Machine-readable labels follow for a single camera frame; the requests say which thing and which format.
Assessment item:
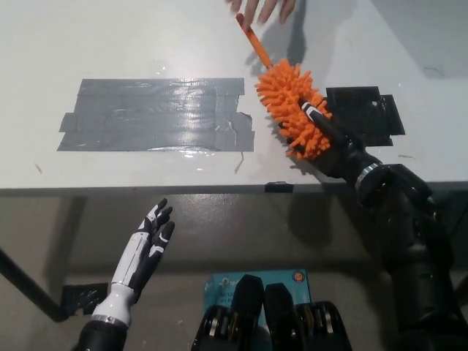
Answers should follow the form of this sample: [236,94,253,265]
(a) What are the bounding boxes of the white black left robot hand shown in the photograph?
[91,198,176,326]

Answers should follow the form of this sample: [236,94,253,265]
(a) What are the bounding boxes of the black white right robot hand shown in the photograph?
[276,101,381,181]

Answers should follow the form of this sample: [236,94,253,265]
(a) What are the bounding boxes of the bare person hand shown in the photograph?
[226,0,294,26]

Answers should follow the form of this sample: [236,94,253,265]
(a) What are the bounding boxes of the orange microfibre duster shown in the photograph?
[235,13,334,162]

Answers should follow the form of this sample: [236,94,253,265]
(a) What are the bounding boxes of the black robot torso blocks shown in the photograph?
[192,273,354,351]

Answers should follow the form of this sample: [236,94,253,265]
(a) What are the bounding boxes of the large black tape patch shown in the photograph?
[324,86,406,148]

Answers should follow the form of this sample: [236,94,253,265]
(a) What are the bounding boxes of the small black tape strip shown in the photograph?
[263,181,294,194]

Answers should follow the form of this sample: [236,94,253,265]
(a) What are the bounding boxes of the black metal table leg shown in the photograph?
[0,247,69,323]

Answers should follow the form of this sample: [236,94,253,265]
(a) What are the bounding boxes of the teal cardboard router box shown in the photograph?
[203,269,310,312]

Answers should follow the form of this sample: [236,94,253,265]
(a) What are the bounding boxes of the grey duct tape patch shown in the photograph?
[56,77,256,153]

